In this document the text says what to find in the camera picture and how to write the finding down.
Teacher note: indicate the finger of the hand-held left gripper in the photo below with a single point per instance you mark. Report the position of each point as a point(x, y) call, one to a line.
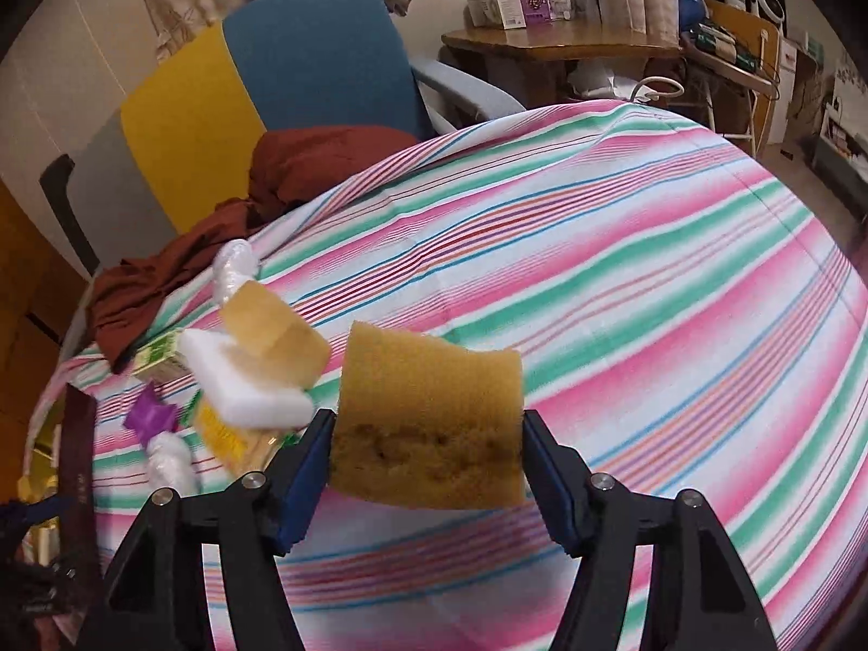
point(37, 507)
point(64, 566)

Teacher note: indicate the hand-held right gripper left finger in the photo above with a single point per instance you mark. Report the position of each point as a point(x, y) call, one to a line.
point(308, 481)

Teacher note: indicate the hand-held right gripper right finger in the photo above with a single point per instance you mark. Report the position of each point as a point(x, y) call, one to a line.
point(549, 481)

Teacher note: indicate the gold tin box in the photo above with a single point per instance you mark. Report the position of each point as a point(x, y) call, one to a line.
point(78, 461)

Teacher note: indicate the white foam block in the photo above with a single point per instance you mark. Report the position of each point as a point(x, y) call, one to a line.
point(264, 410)

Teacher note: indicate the green yellow cracker packet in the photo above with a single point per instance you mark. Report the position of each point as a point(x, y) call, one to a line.
point(227, 437)

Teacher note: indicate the clear plastic bag bundle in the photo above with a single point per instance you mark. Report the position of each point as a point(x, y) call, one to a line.
point(173, 464)

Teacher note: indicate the stained yellow sponge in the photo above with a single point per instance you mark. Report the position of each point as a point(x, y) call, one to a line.
point(427, 407)

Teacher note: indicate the purple snack packet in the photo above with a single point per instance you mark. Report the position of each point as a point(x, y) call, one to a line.
point(152, 417)

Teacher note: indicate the small yellow sponge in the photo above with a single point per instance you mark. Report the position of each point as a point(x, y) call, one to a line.
point(271, 325)

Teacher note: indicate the small green box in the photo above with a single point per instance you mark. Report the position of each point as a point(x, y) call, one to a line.
point(159, 358)

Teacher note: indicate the white plastic roll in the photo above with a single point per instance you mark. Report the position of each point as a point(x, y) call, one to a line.
point(234, 268)

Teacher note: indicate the wooden wardrobe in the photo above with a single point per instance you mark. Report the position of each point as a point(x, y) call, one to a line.
point(27, 298)

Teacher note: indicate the rust brown jacket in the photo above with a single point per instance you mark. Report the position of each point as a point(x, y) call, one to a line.
point(305, 163)

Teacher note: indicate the grey yellow blue chair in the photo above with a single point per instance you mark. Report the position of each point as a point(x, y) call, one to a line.
point(190, 115)

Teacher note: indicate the white plastic bag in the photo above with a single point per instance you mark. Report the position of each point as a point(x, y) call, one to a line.
point(597, 78)

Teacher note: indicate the wooden side table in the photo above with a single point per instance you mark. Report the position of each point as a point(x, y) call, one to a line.
point(563, 37)

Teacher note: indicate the small white box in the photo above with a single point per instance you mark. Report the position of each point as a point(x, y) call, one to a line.
point(475, 12)

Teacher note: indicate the brown cardboard box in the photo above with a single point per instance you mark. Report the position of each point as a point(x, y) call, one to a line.
point(807, 81)

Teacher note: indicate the small purple box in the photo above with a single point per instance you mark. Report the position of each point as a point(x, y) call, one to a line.
point(532, 3)

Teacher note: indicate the blue container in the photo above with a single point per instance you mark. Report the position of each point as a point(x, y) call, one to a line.
point(692, 10)

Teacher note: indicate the wooden folding chair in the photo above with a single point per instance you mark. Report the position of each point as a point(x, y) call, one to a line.
point(739, 20)

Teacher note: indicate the white round device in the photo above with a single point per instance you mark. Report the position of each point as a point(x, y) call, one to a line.
point(765, 0)

